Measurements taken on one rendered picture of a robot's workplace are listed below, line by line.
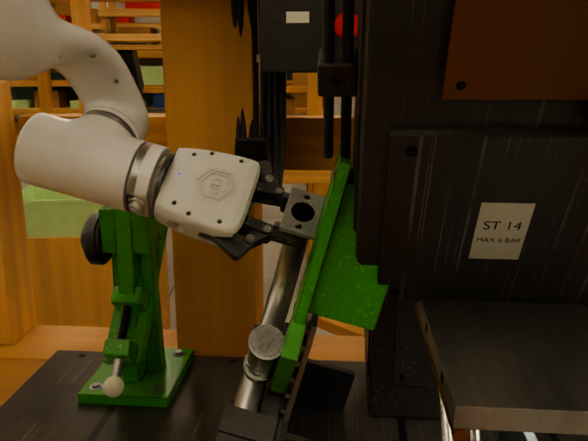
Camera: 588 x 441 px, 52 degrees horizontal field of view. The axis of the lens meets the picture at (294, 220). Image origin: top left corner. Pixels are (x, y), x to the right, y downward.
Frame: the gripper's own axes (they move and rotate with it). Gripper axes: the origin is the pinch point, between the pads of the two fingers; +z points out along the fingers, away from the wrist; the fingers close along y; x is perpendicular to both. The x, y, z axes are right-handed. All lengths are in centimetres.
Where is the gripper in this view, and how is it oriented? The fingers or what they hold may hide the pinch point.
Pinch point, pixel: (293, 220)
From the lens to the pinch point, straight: 68.8
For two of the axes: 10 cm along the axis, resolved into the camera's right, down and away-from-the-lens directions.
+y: 2.4, -8.3, 5.0
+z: 9.6, 2.7, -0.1
